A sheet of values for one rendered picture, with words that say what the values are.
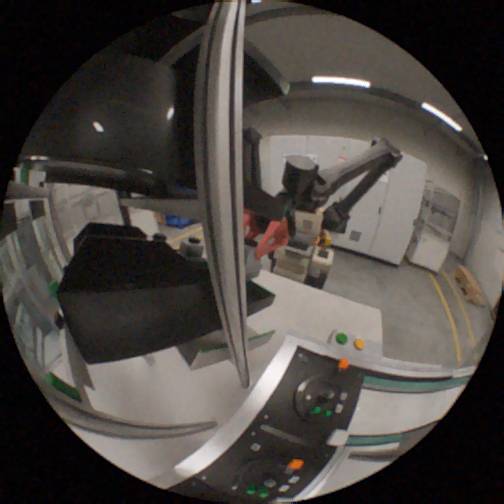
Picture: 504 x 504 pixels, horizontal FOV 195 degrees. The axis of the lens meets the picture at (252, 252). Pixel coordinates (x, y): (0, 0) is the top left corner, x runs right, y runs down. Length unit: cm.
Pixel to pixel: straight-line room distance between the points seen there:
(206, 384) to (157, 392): 18
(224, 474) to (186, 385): 33
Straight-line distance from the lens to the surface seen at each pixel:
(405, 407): 73
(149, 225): 422
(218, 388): 56
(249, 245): 24
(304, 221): 83
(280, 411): 44
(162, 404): 62
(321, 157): 313
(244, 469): 45
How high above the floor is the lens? 141
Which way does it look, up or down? 30 degrees down
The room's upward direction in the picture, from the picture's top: straight up
